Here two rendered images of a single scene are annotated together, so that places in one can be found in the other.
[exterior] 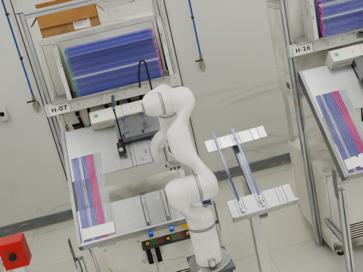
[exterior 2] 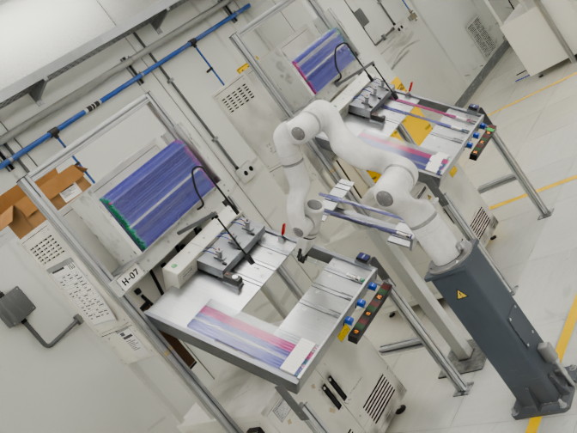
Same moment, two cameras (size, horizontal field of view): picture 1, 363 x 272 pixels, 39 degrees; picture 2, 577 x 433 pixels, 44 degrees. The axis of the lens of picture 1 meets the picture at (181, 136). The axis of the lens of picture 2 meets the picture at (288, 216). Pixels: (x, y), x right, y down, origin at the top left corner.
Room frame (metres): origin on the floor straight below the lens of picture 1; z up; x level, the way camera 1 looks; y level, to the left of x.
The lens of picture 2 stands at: (0.28, 1.90, 1.72)
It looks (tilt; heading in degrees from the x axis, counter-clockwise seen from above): 11 degrees down; 321
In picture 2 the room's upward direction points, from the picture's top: 37 degrees counter-clockwise
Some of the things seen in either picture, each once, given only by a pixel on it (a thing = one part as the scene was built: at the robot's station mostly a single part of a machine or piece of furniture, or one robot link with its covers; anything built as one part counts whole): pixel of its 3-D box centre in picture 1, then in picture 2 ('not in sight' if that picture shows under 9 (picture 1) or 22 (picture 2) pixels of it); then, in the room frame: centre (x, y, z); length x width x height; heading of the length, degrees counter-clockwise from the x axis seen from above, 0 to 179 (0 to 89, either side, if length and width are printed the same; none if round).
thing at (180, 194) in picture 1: (188, 203); (402, 199); (1.98, 0.03, 1.00); 0.19 x 0.12 x 0.24; 96
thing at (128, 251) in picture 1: (152, 238); (297, 412); (3.02, 0.34, 0.31); 0.70 x 0.65 x 0.62; 94
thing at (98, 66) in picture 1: (114, 61); (156, 194); (2.90, 0.27, 1.52); 0.51 x 0.13 x 0.27; 94
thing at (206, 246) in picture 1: (206, 243); (437, 239); (1.99, 0.00, 0.79); 0.19 x 0.19 x 0.18
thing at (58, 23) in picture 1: (83, 11); (65, 176); (3.19, 0.40, 1.82); 0.68 x 0.30 x 0.20; 94
